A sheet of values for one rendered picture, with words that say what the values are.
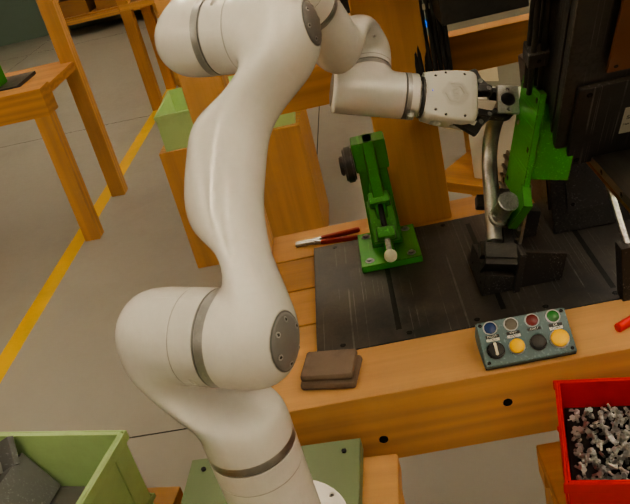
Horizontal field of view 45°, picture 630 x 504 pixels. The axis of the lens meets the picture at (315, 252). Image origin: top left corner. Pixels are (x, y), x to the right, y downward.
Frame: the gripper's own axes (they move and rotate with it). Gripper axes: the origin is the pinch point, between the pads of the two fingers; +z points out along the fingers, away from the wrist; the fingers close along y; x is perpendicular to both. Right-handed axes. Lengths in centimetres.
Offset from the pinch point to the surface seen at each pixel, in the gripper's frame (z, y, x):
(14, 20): -393, 537, 905
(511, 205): 1.5, -19.5, 0.2
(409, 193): -8.1, -4.4, 38.7
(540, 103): 2.2, -5.7, -12.7
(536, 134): 2.9, -9.6, -8.9
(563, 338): 7.3, -44.0, -6.1
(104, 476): -64, -68, 1
